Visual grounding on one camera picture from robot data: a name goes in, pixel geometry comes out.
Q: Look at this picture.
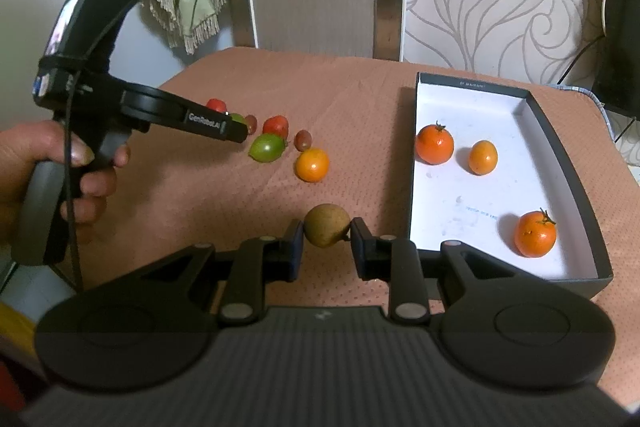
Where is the person's left hand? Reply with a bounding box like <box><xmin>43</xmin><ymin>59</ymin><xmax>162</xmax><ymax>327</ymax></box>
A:
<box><xmin>1</xmin><ymin>120</ymin><xmax>130</xmax><ymax>246</ymax></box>

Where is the small red apple fruit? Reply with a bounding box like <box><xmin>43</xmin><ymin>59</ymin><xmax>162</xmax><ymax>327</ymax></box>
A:
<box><xmin>262</xmin><ymin>115</ymin><xmax>290</xmax><ymax>141</ymax></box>

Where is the black television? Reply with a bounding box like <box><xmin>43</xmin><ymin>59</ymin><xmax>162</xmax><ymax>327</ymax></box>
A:
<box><xmin>592</xmin><ymin>0</ymin><xmax>639</xmax><ymax>118</ymax></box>

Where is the black white shallow box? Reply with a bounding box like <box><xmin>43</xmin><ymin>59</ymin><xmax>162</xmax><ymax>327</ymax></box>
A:
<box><xmin>409</xmin><ymin>72</ymin><xmax>613</xmax><ymax>298</ymax></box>

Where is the orange tangerine with stem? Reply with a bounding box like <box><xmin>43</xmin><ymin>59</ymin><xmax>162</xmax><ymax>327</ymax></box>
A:
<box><xmin>414</xmin><ymin>122</ymin><xmax>454</xmax><ymax>165</ymax></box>

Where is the large red apple fruit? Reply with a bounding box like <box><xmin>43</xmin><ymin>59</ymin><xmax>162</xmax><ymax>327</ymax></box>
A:
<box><xmin>206</xmin><ymin>98</ymin><xmax>228</xmax><ymax>114</ymax></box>

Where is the salmon dotted tablecloth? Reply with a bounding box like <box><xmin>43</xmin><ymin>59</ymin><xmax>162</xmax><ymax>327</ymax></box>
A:
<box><xmin>80</xmin><ymin>48</ymin><xmax>639</xmax><ymax>405</ymax></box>

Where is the reddish grape near right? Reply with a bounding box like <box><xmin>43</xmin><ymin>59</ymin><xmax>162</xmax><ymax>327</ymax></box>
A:
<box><xmin>294</xmin><ymin>129</ymin><xmax>312</xmax><ymax>152</ymax></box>

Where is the small green tomato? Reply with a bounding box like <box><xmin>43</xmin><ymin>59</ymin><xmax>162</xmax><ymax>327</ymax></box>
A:
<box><xmin>229</xmin><ymin>113</ymin><xmax>247</xmax><ymax>126</ymax></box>

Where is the large green tomato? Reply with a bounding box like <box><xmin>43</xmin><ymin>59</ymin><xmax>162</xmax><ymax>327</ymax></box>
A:
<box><xmin>248</xmin><ymin>133</ymin><xmax>288</xmax><ymax>162</ymax></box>

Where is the yellow orange kumquat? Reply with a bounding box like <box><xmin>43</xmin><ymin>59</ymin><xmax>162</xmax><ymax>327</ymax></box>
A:
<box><xmin>468</xmin><ymin>140</ymin><xmax>498</xmax><ymax>176</ymax></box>
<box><xmin>294</xmin><ymin>147</ymin><xmax>330</xmax><ymax>183</ymax></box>

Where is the reddish grape near centre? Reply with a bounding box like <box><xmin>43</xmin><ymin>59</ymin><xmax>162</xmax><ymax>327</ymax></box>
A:
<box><xmin>244</xmin><ymin>115</ymin><xmax>257</xmax><ymax>134</ymax></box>

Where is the reddish grape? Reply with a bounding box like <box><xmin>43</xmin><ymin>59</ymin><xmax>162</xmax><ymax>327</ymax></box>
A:
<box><xmin>244</xmin><ymin>115</ymin><xmax>257</xmax><ymax>134</ymax></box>
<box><xmin>294</xmin><ymin>129</ymin><xmax>312</xmax><ymax>152</ymax></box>

